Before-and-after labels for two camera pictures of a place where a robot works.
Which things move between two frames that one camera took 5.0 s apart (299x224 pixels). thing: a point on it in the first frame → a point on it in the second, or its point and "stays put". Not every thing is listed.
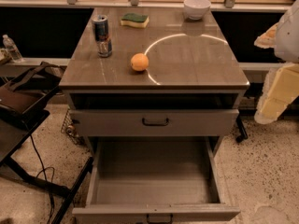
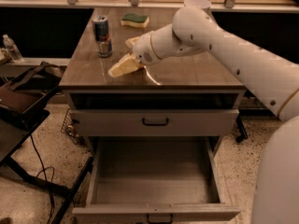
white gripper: [288, 41] → [143, 50]
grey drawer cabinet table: [157, 91] stays put
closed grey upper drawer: [157, 122] stays put
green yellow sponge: [135, 20] stays put
